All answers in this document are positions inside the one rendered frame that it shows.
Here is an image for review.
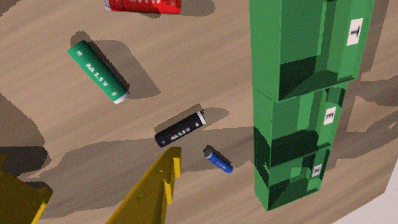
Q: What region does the blue battery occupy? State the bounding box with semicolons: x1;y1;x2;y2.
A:
204;149;233;174

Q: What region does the green bin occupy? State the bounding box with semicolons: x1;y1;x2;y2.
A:
249;0;375;212

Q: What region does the red aa battery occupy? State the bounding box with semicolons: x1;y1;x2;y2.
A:
103;0;181;14

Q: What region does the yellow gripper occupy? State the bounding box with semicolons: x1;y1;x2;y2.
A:
105;147;182;224

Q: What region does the black battery with grey top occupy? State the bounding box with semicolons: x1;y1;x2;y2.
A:
155;111;206;148

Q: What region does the green aa battery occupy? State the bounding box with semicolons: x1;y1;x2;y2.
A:
68;40;130;104

